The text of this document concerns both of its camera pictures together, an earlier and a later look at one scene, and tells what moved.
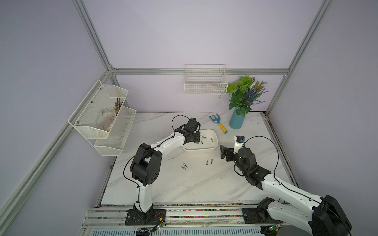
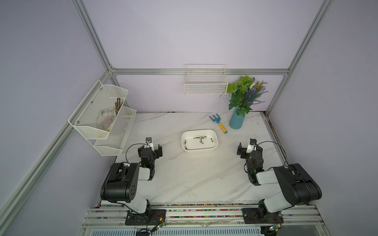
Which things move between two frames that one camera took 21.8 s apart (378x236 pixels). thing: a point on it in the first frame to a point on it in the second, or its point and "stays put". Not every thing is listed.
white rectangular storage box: [208, 142] stays put
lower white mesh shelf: [118, 134] stays put
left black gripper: [197, 138] to [159, 152]
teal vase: [236, 121] stays put
